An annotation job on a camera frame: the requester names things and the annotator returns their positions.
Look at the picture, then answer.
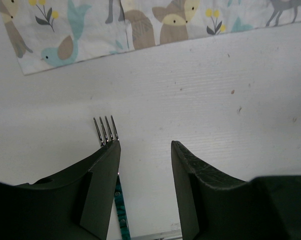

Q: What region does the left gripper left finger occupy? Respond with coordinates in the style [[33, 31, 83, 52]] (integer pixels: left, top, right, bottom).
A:
[[14, 143, 120, 240]]

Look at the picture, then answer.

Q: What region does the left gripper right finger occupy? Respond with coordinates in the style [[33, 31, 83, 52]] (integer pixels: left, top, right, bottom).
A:
[[171, 141, 286, 240]]

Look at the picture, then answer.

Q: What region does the fork with teal handle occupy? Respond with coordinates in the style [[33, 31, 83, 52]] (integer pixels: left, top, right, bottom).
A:
[[93, 115, 131, 240]]

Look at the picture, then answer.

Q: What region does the animal print cloth placemat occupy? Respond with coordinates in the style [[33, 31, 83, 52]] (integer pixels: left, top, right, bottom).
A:
[[0, 0, 301, 75]]

